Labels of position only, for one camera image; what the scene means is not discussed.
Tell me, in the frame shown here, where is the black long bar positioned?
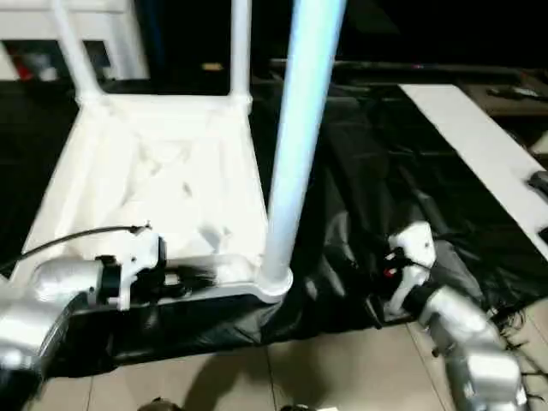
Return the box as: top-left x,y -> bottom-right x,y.
271,59 -> 521,78

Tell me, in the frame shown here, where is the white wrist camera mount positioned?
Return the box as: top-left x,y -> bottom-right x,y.
387,221 -> 436,313
96,233 -> 168,312

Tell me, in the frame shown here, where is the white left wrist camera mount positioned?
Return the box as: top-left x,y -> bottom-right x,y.
96,233 -> 168,312

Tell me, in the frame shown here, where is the blue upright panel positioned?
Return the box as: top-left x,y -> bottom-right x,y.
149,0 -> 168,80

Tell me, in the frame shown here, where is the black flat remote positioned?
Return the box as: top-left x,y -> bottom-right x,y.
486,86 -> 548,103

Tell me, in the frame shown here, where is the black case with yellow label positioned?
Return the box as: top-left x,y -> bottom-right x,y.
164,0 -> 292,86

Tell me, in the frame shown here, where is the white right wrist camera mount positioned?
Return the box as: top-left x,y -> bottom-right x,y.
387,221 -> 436,313

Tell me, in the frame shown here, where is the white plastic table leg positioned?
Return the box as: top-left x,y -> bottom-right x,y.
230,0 -> 253,102
259,0 -> 348,296
51,0 -> 104,102

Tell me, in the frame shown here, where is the black small device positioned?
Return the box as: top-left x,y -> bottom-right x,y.
527,170 -> 548,192

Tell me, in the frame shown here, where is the black cable bundle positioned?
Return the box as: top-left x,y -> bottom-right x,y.
487,295 -> 548,343

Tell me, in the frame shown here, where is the white flat board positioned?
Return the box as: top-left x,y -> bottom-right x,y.
397,84 -> 548,252

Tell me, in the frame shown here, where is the white plastic table top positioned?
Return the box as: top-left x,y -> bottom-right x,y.
8,92 -> 295,306

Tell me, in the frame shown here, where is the white cabinet with glass doors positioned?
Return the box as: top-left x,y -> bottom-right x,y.
0,0 -> 151,82

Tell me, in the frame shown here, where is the black plastic mat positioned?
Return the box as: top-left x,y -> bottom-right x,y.
0,63 -> 548,378

